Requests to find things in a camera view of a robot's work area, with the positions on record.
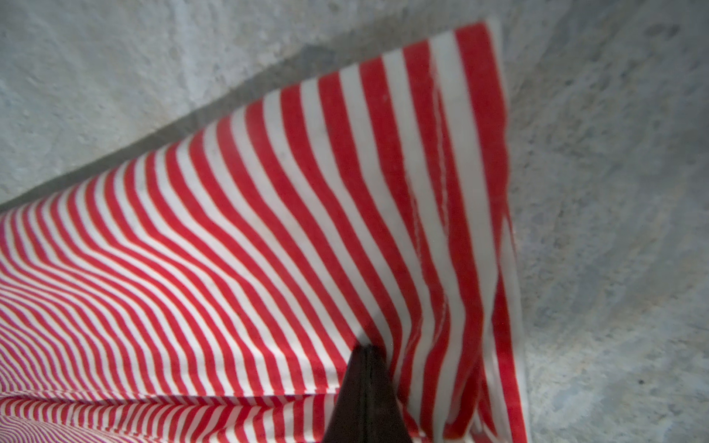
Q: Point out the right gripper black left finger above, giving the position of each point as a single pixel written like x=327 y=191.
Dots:
x=348 y=422

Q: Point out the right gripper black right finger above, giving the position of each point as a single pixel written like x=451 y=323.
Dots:
x=383 y=419

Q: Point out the red white striped tank top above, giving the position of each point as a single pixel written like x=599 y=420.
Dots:
x=214 y=290

